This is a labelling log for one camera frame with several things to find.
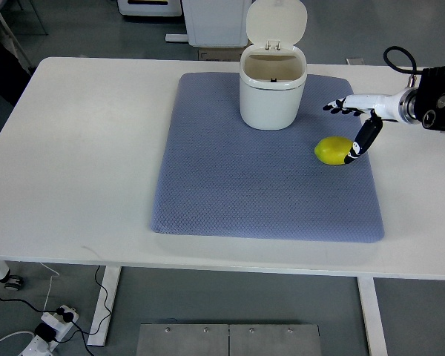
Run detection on yellow lemon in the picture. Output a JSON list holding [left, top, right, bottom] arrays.
[[314, 136, 353, 165]]

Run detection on blue quilted mat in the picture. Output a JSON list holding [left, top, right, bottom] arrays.
[[151, 73, 384, 243]]

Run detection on black power cable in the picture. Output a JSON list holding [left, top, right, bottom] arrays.
[[0, 265, 114, 356]]

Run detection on white cable on floor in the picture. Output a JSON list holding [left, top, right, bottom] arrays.
[[0, 332, 34, 356]]

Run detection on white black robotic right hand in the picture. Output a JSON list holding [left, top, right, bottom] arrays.
[[323, 88, 416, 164]]

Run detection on white power strip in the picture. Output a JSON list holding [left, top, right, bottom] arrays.
[[20, 305, 79, 356]]

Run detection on white trash bin with lid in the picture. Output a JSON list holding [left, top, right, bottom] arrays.
[[239, 0, 308, 131]]

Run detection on caster wheel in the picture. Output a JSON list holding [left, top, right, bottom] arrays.
[[4, 275, 24, 291]]

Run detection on cardboard box behind table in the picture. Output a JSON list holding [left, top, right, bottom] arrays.
[[198, 47, 244, 62]]

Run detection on white table frame legs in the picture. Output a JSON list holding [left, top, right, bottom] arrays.
[[0, 259, 389, 356]]

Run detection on grey metal floor plate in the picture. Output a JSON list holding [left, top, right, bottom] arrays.
[[136, 323, 322, 355]]

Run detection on white cabinet in background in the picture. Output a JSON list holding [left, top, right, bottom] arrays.
[[165, 0, 253, 47]]

